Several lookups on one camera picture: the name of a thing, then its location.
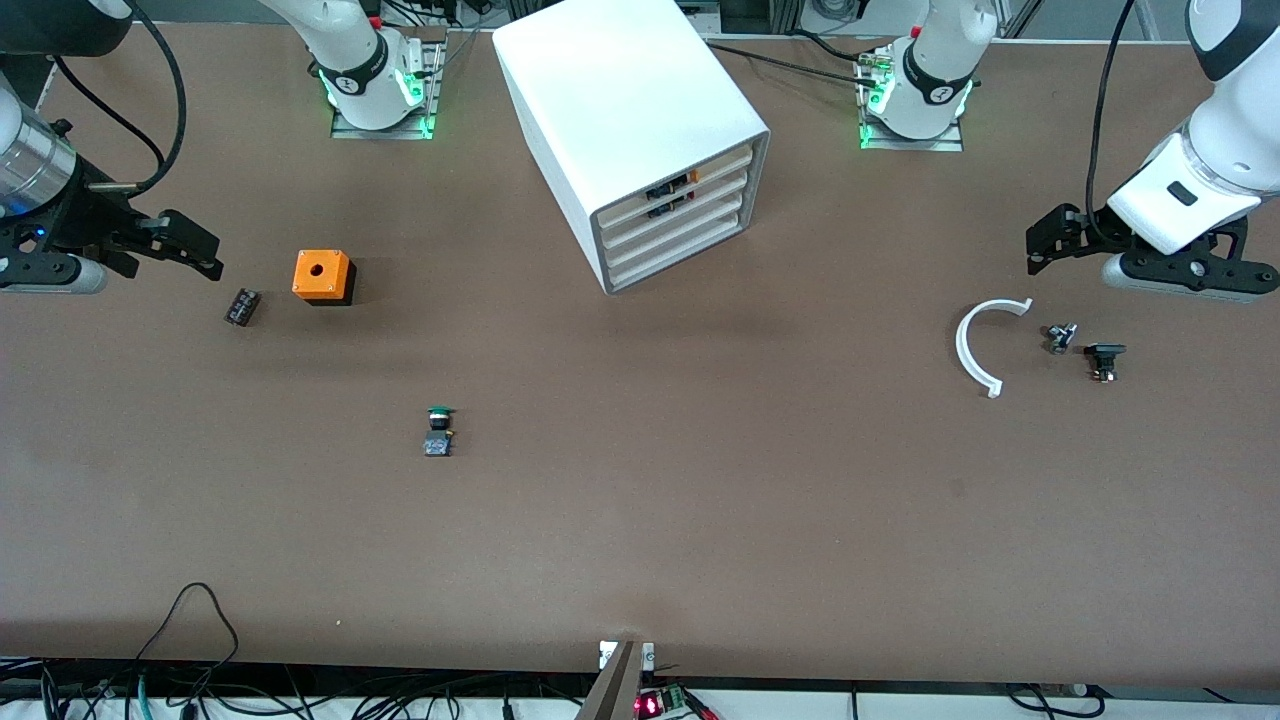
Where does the red lit circuit board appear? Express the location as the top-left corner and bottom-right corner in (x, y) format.
(635, 685), (693, 720)

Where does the orange button enclosure box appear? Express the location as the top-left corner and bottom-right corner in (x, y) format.
(292, 250), (358, 307)

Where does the white curved plastic arc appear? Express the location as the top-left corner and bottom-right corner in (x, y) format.
(955, 298), (1034, 399)

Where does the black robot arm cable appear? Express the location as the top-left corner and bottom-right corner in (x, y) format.
(1088, 0), (1139, 247)
(52, 55), (167, 171)
(88, 0), (189, 196)

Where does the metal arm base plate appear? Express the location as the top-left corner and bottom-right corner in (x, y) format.
(858, 45), (966, 153)
(330, 28), (443, 141)

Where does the black looped floor cable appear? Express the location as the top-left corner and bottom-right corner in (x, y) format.
(135, 583), (241, 691)

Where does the green push button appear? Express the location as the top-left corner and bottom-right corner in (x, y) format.
(423, 405), (459, 459)

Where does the aluminium camera post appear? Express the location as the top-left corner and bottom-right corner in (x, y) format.
(575, 640), (656, 720)

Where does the black table cable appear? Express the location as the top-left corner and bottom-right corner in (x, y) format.
(705, 40), (886, 91)

